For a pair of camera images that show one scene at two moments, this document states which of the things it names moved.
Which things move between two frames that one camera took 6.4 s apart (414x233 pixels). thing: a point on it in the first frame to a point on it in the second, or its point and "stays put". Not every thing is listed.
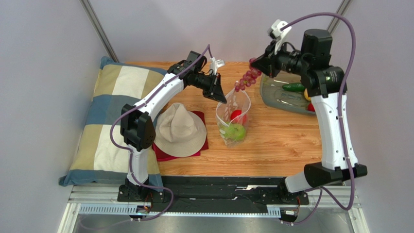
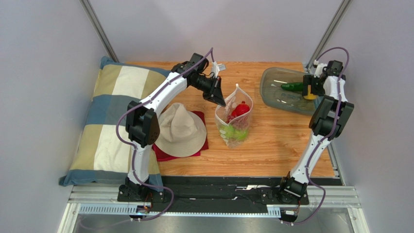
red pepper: x=311 y=108 to x=241 y=109
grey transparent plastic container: x=273 y=95 stays put
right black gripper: x=269 y=60 to x=309 y=85
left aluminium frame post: x=99 y=30 stays put
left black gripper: x=215 y=91 stays put
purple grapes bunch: x=249 y=77 to x=229 y=118
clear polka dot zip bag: x=232 y=117 stays put
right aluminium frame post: x=341 y=9 stays put
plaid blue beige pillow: x=101 y=156 stays put
